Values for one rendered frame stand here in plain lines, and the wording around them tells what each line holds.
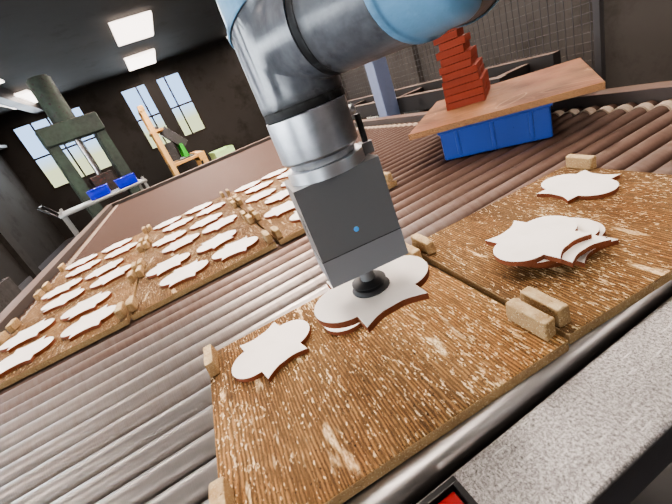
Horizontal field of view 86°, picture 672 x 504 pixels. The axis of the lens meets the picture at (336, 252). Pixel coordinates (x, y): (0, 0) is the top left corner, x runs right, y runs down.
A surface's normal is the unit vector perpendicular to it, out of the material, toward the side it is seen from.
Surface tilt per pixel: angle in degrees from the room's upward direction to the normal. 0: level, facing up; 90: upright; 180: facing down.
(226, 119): 90
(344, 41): 124
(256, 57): 93
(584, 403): 0
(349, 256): 90
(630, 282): 0
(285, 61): 114
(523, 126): 90
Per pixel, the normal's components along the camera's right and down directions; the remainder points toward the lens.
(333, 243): 0.26, 0.33
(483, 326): -0.34, -0.84
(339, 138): 0.52, 0.21
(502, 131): -0.39, 0.52
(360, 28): -0.33, 0.88
